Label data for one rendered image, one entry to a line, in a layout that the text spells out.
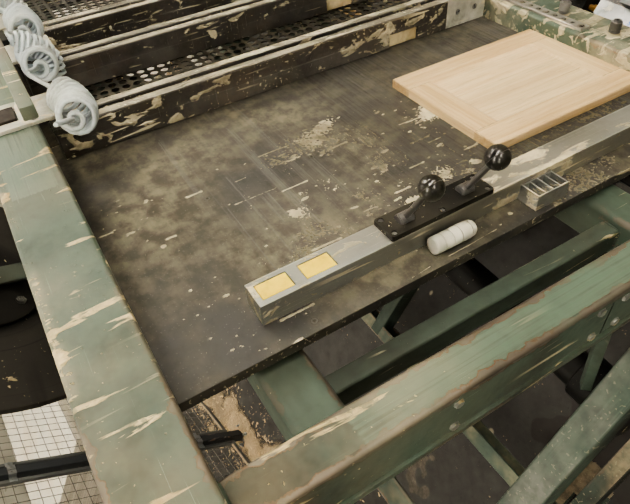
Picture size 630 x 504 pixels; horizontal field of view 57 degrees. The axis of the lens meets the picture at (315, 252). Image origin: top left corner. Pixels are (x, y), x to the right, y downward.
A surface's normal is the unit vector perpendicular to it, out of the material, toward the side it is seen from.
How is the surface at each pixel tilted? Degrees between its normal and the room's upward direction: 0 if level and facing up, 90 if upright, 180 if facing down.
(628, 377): 0
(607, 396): 0
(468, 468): 0
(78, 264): 56
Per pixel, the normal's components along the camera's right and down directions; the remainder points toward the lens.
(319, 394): -0.06, -0.72
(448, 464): -0.74, -0.07
